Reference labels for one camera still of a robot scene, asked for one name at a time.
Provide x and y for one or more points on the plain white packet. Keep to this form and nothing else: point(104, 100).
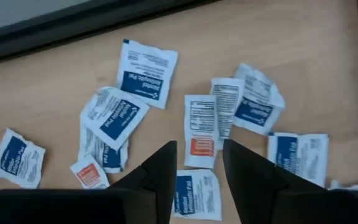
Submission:
point(353, 186)

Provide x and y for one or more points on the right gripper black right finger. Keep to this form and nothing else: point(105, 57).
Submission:
point(275, 199)

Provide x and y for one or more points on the white packet red print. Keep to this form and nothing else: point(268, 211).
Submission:
point(200, 130)
point(89, 174)

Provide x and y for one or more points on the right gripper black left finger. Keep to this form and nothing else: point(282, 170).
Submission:
point(120, 202)

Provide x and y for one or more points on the white packet black text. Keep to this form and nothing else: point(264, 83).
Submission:
point(227, 105)

